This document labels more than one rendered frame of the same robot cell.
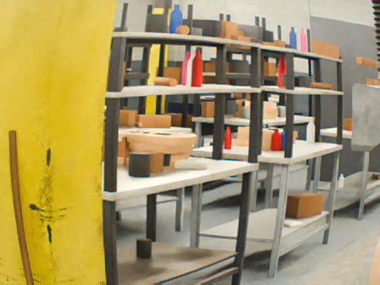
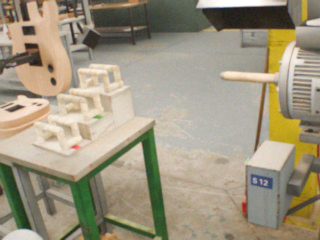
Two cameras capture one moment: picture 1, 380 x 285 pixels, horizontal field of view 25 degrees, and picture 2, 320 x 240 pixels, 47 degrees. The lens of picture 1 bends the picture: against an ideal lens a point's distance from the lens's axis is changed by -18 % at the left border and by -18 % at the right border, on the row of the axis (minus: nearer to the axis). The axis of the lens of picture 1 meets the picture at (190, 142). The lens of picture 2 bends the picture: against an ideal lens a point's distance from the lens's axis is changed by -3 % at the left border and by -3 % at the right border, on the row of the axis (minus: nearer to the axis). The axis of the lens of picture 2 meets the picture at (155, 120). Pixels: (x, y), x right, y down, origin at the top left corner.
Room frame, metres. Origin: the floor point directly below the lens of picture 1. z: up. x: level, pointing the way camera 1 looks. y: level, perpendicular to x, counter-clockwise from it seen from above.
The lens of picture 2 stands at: (1.77, -1.81, 1.65)
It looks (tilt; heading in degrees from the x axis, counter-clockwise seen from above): 23 degrees down; 100
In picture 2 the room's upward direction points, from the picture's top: 8 degrees counter-clockwise
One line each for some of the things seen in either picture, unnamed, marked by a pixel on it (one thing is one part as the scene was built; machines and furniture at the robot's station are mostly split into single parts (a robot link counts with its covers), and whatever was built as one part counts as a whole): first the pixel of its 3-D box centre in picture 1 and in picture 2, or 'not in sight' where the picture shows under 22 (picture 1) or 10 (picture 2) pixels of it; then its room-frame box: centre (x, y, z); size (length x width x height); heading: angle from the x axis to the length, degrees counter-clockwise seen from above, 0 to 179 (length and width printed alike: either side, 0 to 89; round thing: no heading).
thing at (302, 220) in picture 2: not in sight; (294, 202); (2.30, 0.39, 0.02); 0.40 x 0.40 x 0.02; 63
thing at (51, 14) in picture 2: not in sight; (48, 11); (1.17, -0.39, 1.54); 0.07 x 0.04 x 0.09; 150
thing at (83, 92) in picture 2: not in sight; (83, 92); (1.17, -0.15, 1.12); 0.20 x 0.03 x 0.03; 149
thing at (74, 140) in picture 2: not in sight; (72, 142); (1.15, -0.38, 0.96); 0.11 x 0.03 x 0.03; 60
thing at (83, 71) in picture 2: not in sight; (92, 72); (1.21, -0.09, 1.20); 0.20 x 0.03 x 0.03; 149
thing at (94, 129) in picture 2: not in sight; (83, 122); (1.15, -0.19, 0.98); 0.27 x 0.16 x 0.09; 150
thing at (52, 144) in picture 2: not in sight; (60, 143); (1.07, -0.32, 0.94); 0.27 x 0.15 x 0.01; 150
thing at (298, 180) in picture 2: not in sight; (302, 173); (2.03, -0.81, 1.02); 0.19 x 0.04 x 0.04; 63
